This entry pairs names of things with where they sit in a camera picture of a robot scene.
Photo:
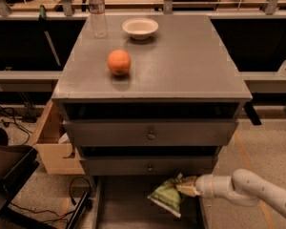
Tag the grey bottom drawer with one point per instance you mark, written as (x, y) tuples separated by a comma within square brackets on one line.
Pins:
[(122, 202)]

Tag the grey drawer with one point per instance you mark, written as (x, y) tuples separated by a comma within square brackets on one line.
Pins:
[(88, 133), (122, 202), (148, 165)]

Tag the grey middle drawer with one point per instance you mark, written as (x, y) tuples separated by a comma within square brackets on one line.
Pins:
[(148, 165)]

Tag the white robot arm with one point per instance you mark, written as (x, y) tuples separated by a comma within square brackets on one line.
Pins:
[(243, 188)]

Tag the wooden box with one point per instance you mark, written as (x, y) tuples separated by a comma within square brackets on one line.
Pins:
[(57, 155)]

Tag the grey top drawer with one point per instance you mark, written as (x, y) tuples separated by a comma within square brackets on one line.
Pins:
[(88, 133)]

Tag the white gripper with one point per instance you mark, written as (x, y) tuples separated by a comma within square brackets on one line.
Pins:
[(204, 185)]

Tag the white paper bowl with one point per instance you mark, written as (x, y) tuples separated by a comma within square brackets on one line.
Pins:
[(139, 28)]

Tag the green jalapeno chip bag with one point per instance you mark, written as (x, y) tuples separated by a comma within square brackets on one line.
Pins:
[(167, 196)]

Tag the grey drawer cabinet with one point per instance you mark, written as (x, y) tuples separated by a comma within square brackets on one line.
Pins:
[(181, 73)]

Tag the black chair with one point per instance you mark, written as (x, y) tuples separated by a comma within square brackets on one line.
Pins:
[(17, 164)]

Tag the clear plastic water bottle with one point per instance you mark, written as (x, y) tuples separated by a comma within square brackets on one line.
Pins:
[(98, 18)]

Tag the orange fruit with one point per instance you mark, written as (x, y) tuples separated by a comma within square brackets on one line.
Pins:
[(119, 62)]

